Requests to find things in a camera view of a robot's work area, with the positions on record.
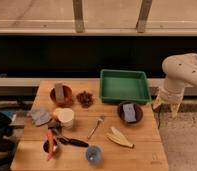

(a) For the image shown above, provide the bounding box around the brown pine cone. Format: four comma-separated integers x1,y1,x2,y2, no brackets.
76,91,93,108

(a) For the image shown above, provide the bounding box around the yellow banana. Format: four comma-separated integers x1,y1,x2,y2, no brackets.
107,127,135,148

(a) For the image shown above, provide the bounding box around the grey rectangular block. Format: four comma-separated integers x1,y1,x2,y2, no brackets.
54,83,64,103

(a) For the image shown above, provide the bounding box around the green plastic tray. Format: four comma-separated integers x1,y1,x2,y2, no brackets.
100,69,151,104

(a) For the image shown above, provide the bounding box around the blue glass cup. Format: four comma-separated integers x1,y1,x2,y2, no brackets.
85,146,102,164

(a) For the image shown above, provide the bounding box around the metal fork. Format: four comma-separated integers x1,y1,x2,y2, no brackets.
87,115,105,140

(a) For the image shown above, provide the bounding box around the black object at left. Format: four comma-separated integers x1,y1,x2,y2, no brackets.
0,112,15,167

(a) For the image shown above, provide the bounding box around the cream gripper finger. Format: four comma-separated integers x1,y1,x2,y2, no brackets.
152,96,163,110
170,103,180,118

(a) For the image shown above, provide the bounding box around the white cup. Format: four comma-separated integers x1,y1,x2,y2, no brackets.
53,108,75,128

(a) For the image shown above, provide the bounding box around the blue sponge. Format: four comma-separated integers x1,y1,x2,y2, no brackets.
123,104,136,122

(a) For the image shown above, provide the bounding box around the orange carrot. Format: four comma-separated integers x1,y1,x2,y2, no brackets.
46,129,54,161

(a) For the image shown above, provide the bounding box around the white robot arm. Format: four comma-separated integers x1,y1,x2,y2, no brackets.
153,53,197,117

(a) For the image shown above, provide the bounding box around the orange-brown bowl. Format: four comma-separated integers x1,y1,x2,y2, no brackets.
50,83,74,107

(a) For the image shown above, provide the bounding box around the small black bowl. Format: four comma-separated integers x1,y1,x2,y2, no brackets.
42,138,62,156

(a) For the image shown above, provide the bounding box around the grey blue cloth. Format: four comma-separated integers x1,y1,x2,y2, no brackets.
28,108,51,126

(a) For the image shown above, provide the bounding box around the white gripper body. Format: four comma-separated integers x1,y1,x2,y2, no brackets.
157,79,186,104

